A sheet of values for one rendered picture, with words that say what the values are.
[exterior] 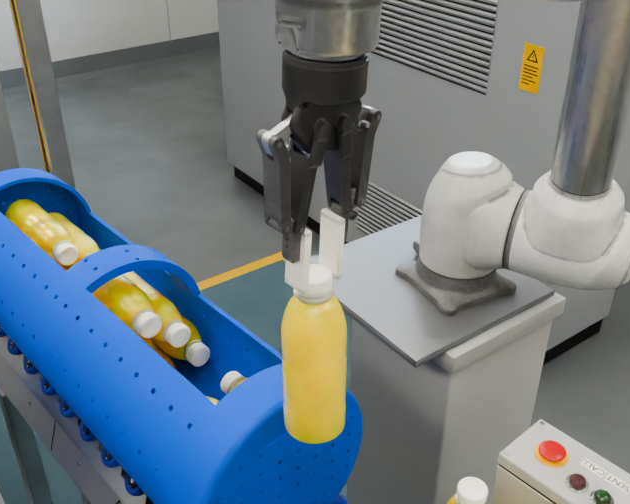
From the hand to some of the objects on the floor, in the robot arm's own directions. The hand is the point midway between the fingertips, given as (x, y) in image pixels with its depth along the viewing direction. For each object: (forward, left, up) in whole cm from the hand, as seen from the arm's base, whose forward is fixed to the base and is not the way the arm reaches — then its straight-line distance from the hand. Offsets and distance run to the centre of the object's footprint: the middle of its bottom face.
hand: (315, 252), depth 74 cm
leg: (+28, -98, -149) cm, 181 cm away
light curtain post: (-2, -150, -150) cm, 212 cm away
